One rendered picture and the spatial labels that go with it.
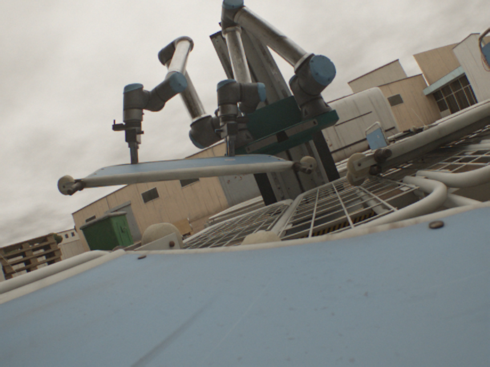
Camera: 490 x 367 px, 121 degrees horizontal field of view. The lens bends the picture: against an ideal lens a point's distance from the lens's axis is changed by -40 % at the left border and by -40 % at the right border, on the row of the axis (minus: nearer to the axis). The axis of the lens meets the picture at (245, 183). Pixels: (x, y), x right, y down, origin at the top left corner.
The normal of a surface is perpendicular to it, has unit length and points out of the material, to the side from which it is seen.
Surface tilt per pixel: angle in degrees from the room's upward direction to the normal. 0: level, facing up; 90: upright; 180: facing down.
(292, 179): 90
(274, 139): 90
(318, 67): 95
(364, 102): 86
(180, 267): 7
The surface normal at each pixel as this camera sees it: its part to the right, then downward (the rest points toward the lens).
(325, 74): 0.20, -0.04
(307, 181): -0.21, 0.04
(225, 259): -0.25, -0.97
